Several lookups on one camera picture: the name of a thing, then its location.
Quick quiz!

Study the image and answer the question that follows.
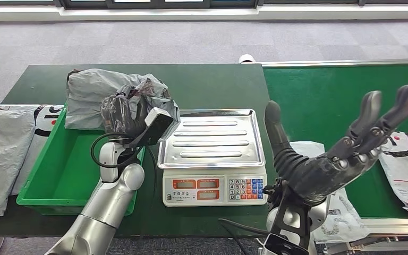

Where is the parcel bag with ring print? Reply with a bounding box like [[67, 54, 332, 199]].
[[290, 141, 371, 244]]

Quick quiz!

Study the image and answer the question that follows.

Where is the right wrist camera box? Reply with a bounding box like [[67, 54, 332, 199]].
[[262, 232, 310, 255]]

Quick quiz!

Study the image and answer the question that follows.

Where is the white power strip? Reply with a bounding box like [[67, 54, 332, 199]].
[[254, 239, 271, 255]]

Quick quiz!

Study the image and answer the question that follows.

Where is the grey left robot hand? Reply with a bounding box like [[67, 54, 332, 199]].
[[100, 84, 148, 138]]

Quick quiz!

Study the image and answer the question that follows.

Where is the white scale with steel tray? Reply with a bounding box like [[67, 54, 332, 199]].
[[157, 109, 268, 208]]

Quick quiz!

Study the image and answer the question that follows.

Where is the green plastic crate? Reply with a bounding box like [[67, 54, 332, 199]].
[[16, 102, 147, 216]]

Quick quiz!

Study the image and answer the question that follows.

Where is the large grey parcel bag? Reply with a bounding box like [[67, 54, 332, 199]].
[[0, 108, 36, 219]]

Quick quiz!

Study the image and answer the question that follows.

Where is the white conveyor end roller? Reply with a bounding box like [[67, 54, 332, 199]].
[[238, 53, 258, 64]]

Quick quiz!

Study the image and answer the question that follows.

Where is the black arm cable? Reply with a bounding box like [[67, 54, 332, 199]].
[[218, 218, 271, 255], [90, 132, 157, 198]]

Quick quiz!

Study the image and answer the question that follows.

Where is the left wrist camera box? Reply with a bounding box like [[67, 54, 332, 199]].
[[124, 107, 175, 148]]

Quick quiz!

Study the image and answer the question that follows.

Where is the white parcel black print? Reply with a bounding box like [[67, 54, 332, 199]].
[[0, 104, 65, 197]]

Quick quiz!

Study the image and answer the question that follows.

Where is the white window sill ledge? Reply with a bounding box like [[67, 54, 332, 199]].
[[0, 3, 408, 22]]

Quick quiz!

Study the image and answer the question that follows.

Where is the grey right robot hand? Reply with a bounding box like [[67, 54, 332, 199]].
[[263, 82, 408, 207]]

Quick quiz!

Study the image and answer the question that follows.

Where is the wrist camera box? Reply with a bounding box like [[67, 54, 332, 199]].
[[124, 107, 175, 148], [262, 232, 310, 255]]

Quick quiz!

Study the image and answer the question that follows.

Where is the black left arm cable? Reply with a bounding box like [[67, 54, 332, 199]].
[[90, 132, 157, 198]]

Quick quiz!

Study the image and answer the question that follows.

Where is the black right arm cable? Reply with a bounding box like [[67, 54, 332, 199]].
[[218, 218, 271, 255]]

